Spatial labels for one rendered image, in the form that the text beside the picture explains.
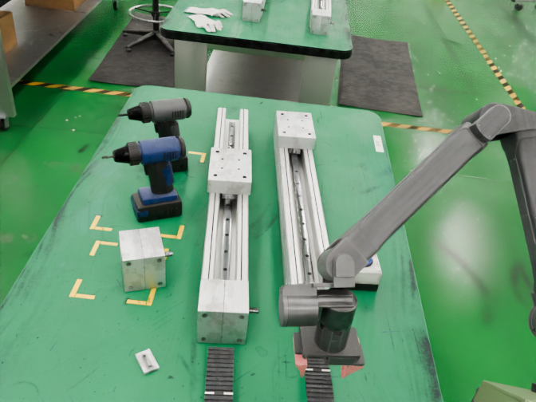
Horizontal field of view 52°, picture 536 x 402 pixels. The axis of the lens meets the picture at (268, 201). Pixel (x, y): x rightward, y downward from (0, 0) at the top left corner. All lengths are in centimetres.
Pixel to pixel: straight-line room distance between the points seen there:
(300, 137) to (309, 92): 125
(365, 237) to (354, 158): 89
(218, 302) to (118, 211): 49
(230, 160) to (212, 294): 46
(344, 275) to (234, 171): 61
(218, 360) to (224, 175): 51
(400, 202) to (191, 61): 202
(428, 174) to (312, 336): 35
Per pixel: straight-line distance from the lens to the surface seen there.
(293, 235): 130
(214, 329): 114
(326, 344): 98
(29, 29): 440
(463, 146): 104
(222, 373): 108
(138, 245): 124
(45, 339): 121
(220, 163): 146
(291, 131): 164
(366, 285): 132
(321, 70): 281
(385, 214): 96
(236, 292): 114
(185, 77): 289
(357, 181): 170
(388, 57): 495
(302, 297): 92
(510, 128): 107
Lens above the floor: 169
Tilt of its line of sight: 36 degrees down
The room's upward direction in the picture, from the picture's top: 7 degrees clockwise
